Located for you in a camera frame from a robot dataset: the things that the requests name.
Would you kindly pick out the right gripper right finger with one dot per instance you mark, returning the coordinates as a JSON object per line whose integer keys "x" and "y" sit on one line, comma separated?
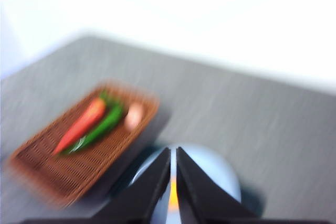
{"x": 204, "y": 203}

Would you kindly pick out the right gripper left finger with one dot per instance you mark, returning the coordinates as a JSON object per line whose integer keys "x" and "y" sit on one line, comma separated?
{"x": 139, "y": 203}

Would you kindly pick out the yellow corn cob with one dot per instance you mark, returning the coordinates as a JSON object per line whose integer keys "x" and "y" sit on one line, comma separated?
{"x": 174, "y": 195}

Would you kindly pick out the blue round plate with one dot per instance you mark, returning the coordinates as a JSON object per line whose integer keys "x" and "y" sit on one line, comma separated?
{"x": 215, "y": 166}

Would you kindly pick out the brown woven wicker basket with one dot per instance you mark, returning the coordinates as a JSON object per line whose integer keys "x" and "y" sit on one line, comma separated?
{"x": 65, "y": 171}

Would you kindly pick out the pale brown egg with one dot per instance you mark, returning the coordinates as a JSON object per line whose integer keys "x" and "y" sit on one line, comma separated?
{"x": 134, "y": 116}

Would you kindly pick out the green chili pepper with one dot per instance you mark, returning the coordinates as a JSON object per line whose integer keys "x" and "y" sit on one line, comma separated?
{"x": 107, "y": 121}

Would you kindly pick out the orange carrot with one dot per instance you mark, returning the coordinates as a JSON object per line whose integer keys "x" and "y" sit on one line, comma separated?
{"x": 84, "y": 124}

